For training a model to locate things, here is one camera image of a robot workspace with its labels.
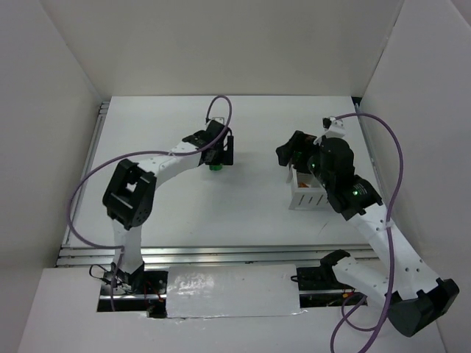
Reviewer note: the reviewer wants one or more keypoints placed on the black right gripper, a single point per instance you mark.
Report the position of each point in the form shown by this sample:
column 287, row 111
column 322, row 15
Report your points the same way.
column 294, row 154

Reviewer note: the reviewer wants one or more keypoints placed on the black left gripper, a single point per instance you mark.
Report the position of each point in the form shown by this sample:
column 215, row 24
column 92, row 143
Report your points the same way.
column 222, row 156

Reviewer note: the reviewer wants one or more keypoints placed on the green curved lego brick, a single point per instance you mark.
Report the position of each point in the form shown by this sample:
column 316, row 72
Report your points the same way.
column 216, row 167

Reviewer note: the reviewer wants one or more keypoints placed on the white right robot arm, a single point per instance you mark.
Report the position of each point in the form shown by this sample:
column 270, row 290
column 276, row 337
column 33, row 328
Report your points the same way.
column 415, row 293

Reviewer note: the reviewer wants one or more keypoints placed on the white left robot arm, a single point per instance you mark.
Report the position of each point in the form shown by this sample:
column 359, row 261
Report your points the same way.
column 129, row 196

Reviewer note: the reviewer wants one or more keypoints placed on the white slotted container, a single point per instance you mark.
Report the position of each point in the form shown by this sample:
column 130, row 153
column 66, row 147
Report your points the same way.
column 313, row 198

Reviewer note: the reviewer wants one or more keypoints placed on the white taped cover panel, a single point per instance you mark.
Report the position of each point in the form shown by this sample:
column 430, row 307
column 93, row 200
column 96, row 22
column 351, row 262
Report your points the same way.
column 232, row 291

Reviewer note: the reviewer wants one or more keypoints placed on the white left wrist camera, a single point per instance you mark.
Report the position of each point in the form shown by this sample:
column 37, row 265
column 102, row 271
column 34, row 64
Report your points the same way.
column 221, row 120

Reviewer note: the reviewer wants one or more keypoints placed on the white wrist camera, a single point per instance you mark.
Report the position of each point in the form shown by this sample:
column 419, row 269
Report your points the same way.
column 221, row 120
column 334, row 127

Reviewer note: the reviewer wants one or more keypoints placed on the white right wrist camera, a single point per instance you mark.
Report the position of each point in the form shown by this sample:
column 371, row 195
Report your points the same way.
column 334, row 127

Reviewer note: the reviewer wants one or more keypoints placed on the aluminium left side rail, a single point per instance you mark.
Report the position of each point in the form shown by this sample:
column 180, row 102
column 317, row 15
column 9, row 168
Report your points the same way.
column 73, row 200

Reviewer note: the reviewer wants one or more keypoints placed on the aluminium rail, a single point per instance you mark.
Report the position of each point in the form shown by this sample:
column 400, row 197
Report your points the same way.
column 155, row 257
column 73, row 200

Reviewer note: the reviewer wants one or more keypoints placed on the aluminium front rail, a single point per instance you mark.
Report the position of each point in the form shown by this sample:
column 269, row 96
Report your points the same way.
column 155, row 257

